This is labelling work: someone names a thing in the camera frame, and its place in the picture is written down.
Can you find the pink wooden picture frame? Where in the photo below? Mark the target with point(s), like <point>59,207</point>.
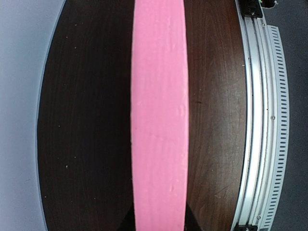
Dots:
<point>159,115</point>

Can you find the front aluminium rail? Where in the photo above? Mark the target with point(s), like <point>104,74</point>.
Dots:
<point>267,129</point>

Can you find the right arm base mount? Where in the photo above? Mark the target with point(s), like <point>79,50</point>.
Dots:
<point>253,8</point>

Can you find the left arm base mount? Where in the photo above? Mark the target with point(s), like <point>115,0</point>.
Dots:
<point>245,228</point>

